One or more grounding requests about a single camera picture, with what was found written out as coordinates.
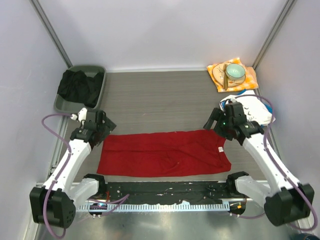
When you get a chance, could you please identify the red t-shirt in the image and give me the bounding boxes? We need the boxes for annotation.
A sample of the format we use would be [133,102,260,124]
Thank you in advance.
[97,129,232,178]

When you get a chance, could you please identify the light green bowl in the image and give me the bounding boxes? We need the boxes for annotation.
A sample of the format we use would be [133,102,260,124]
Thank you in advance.
[225,63,246,81]

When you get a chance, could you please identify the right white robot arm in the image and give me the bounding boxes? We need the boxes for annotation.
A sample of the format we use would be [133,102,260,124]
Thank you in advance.
[203,102,315,227]

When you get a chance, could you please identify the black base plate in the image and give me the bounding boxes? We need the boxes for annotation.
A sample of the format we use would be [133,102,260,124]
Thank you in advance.
[90,181,246,205]

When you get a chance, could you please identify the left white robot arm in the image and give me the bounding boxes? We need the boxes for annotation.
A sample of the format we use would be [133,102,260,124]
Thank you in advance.
[29,107,116,229]

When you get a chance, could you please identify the wooden chopsticks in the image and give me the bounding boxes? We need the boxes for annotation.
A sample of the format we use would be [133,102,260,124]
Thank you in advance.
[223,63,228,90]

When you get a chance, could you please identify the white slotted cable duct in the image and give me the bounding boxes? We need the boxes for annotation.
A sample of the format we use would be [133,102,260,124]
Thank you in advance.
[77,201,230,213]

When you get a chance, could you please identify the white daisy print t-shirt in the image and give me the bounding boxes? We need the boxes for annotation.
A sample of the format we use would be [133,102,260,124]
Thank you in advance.
[219,94,272,127]

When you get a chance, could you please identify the black t-shirt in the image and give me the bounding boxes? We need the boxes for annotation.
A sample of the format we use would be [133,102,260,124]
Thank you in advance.
[57,70,104,108]

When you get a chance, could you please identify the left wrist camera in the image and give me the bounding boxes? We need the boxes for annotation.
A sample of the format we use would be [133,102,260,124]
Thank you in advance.
[70,107,88,123]

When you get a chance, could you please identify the beige plate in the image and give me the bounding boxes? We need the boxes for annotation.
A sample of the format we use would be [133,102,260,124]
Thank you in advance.
[212,62,246,89]

